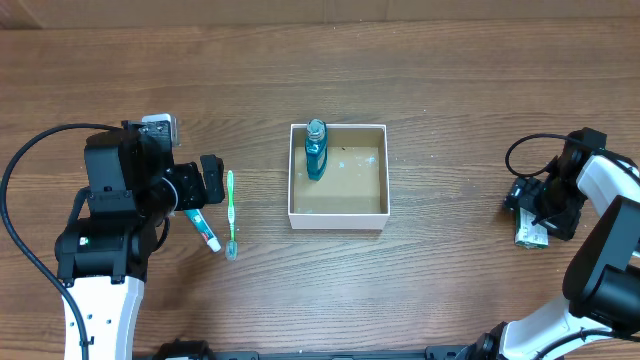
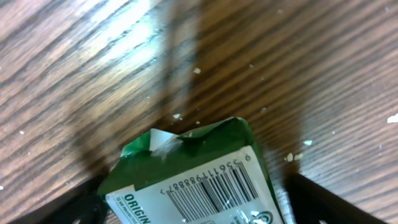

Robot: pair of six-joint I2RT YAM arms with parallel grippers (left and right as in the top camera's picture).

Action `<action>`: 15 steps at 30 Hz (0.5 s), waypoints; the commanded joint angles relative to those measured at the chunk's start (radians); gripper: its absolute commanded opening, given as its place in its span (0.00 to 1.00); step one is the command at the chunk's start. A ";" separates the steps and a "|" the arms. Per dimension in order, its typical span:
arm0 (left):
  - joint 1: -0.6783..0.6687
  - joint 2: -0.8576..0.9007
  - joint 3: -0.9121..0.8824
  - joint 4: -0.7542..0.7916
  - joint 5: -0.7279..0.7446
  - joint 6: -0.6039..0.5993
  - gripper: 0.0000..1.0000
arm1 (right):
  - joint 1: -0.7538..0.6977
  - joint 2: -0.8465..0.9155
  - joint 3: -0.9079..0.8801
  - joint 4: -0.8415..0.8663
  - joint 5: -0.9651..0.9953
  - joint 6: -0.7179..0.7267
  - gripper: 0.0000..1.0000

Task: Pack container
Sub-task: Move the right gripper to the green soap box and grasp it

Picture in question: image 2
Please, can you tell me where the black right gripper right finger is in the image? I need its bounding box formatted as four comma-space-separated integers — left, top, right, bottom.
284, 173, 386, 224

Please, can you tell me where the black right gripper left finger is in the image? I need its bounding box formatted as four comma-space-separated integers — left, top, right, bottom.
10, 177, 108, 224

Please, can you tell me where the green soap bar package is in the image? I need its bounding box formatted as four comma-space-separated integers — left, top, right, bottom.
98, 117, 284, 223

